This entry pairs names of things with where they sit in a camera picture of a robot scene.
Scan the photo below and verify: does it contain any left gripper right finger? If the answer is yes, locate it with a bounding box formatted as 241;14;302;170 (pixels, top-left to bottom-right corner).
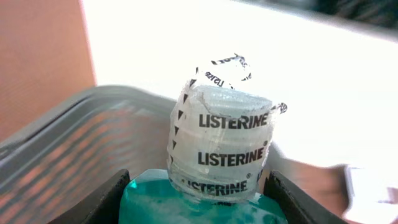
264;170;347;224

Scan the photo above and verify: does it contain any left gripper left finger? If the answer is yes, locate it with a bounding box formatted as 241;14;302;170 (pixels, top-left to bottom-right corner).
49;169;130;224

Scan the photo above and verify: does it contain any grey plastic mesh basket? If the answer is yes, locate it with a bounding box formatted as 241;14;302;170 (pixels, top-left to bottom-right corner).
0;84;349;224

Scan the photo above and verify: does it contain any teal Listerine mouthwash bottle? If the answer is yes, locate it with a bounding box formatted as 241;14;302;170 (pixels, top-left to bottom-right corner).
118;55;287;224

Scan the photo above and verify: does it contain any white barcode scanner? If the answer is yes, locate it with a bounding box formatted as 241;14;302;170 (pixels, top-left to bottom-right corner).
343;165;397;224

